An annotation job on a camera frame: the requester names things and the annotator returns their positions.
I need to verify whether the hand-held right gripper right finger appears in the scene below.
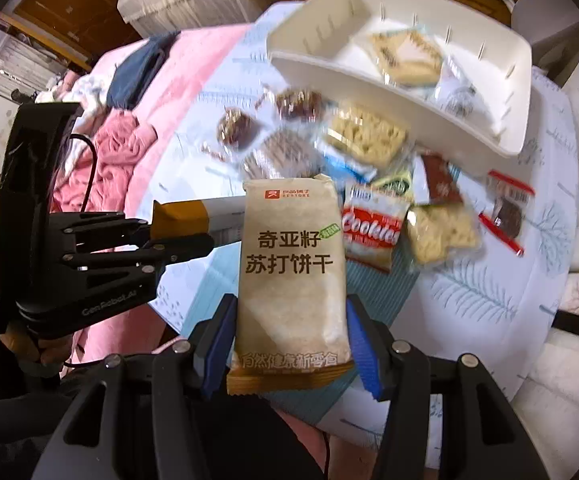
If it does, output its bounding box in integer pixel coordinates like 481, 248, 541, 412
347, 294, 553, 480

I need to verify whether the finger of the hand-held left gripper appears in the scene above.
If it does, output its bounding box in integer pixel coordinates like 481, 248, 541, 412
46, 209, 154, 254
64, 233, 216, 282

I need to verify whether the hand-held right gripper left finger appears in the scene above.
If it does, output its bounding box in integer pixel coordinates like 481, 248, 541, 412
30, 294, 240, 480

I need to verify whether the beige cracker packet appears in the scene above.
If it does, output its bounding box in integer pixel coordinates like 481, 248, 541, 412
226, 174, 355, 395
150, 199, 246, 248

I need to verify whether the green snack packet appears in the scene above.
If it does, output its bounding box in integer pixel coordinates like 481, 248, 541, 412
369, 169, 415, 203

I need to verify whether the white plastic basket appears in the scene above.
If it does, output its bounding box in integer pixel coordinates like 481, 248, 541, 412
266, 0, 533, 159

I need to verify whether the person's left hand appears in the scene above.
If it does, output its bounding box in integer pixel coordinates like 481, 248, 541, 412
4, 321, 85, 367

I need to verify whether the pink crumpled cloth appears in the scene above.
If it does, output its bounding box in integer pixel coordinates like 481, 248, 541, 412
52, 109, 156, 213

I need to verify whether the tree print bedsheet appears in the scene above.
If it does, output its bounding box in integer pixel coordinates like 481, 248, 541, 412
134, 25, 579, 436

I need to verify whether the white patterned cloth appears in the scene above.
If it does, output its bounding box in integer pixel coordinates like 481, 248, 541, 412
37, 72, 113, 128

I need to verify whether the red and white cookie packet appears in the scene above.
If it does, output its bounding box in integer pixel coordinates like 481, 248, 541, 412
342, 182, 413, 274

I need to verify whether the clear red date packet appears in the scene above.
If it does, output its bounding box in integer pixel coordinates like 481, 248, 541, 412
214, 106, 261, 152
274, 87, 326, 122

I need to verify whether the pale puffed cracker packet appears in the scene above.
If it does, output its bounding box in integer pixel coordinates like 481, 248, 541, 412
405, 201, 483, 267

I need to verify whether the round brown cookie packet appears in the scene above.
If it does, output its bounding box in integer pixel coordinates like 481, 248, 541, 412
241, 129, 323, 182

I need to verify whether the pink blanket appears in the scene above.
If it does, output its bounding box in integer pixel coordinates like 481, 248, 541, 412
52, 25, 250, 366

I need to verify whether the blue cloth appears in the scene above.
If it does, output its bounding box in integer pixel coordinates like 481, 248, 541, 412
106, 32, 181, 109

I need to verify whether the blue foil snack packet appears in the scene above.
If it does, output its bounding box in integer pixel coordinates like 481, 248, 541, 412
319, 152, 377, 184

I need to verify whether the brown chocolate packet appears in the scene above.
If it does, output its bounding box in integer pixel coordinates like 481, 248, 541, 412
413, 151, 464, 207

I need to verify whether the wooden door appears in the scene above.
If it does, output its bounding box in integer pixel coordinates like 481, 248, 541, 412
12, 0, 120, 43

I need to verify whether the red-edged clear cookie packet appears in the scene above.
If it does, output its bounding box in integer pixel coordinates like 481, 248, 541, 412
478, 169, 536, 257

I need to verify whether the yellow noodle block packet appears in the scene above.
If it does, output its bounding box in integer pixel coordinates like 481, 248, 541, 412
319, 101, 413, 167

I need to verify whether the clear dark candy packet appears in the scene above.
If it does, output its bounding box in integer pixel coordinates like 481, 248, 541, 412
433, 57, 477, 117

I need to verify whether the blue-edged sandwich cracker packet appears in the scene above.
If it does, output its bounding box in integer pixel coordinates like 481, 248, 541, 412
369, 29, 444, 87

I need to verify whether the black cable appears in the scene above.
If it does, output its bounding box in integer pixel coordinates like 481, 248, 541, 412
70, 132, 101, 213

